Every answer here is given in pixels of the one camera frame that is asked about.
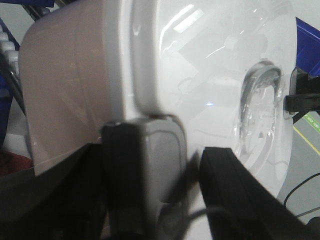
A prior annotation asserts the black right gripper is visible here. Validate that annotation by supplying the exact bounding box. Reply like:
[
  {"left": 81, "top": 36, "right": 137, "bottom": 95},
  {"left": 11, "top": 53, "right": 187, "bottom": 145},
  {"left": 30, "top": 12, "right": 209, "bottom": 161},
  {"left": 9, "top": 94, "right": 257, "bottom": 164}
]
[{"left": 284, "top": 68, "right": 320, "bottom": 113}]

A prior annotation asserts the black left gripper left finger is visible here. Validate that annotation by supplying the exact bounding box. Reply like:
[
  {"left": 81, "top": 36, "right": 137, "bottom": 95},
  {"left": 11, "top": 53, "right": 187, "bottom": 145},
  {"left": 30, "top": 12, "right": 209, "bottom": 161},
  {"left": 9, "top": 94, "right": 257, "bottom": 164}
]
[{"left": 101, "top": 121, "right": 160, "bottom": 240}]

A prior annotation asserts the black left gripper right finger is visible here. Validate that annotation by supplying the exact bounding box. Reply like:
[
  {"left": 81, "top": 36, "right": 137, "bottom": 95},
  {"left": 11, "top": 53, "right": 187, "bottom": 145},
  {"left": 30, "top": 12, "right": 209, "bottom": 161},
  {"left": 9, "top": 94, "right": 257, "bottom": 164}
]
[{"left": 199, "top": 147, "right": 320, "bottom": 240}]

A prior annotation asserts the white lidded storage bin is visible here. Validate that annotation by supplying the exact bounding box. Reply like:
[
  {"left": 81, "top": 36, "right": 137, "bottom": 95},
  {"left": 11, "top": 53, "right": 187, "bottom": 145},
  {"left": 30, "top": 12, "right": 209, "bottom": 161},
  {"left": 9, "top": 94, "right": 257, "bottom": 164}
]
[{"left": 17, "top": 0, "right": 301, "bottom": 216}]

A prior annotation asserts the blue bin upper right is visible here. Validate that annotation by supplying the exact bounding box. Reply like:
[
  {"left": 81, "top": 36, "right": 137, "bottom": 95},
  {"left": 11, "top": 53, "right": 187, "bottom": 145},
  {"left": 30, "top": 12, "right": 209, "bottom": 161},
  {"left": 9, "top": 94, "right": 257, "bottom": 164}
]
[{"left": 296, "top": 17, "right": 320, "bottom": 77}]

